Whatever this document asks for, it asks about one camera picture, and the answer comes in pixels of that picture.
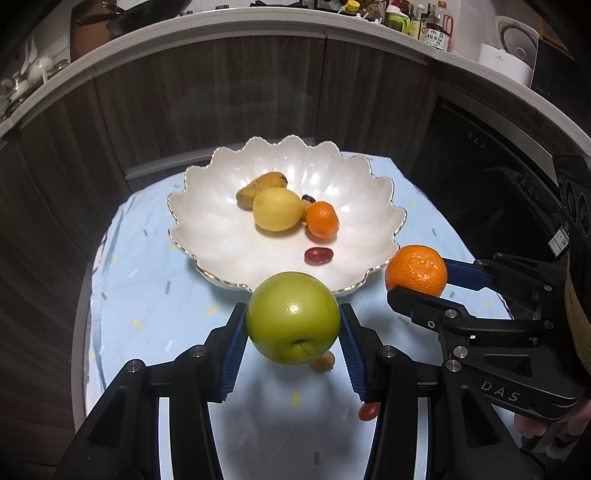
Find brown wooden cutting board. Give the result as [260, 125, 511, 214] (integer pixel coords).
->
[69, 0, 121, 61]

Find brown potato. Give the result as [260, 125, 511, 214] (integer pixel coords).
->
[236, 172, 289, 210]

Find white box appliance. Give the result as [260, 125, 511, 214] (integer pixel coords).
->
[478, 44, 536, 88]

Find person's right hand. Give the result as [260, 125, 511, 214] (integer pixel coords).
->
[513, 401, 591, 444]

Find white scalloped bowl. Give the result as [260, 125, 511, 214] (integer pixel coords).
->
[167, 135, 408, 296]

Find green apple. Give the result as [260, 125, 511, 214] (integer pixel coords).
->
[246, 271, 341, 365]

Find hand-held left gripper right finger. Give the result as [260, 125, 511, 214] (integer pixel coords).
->
[339, 303, 527, 480]

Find person's right forearm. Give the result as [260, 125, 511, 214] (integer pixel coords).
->
[566, 258, 591, 370]

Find dark wood kitchen cabinet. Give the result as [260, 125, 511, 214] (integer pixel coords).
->
[0, 34, 439, 480]

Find light blue patterned tablecloth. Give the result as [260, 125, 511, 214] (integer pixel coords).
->
[83, 154, 515, 480]

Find white kitchen countertop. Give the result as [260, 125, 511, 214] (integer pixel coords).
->
[0, 7, 591, 167]

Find white teapot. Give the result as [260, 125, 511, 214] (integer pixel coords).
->
[25, 58, 54, 84]

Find yellow lemon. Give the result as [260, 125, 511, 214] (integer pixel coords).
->
[252, 188, 304, 232]

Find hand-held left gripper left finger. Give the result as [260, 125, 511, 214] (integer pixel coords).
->
[53, 302, 250, 480]

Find black wok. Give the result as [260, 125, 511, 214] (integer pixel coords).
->
[76, 0, 195, 26]

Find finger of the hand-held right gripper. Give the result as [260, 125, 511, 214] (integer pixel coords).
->
[387, 286, 557, 354]
[442, 253, 571, 308]

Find white rice cooker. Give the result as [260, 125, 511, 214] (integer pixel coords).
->
[494, 16, 540, 70]

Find green lidded container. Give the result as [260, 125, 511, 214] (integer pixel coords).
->
[385, 4, 411, 34]

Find large soy sauce bottle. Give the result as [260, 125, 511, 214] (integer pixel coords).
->
[422, 1, 455, 52]

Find small brown longan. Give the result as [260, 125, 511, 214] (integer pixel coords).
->
[310, 351, 336, 373]

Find black countertop appliance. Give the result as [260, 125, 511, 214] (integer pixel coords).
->
[531, 37, 591, 100]

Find orange tangerine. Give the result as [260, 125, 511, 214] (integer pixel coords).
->
[385, 245, 448, 297]
[305, 201, 340, 240]

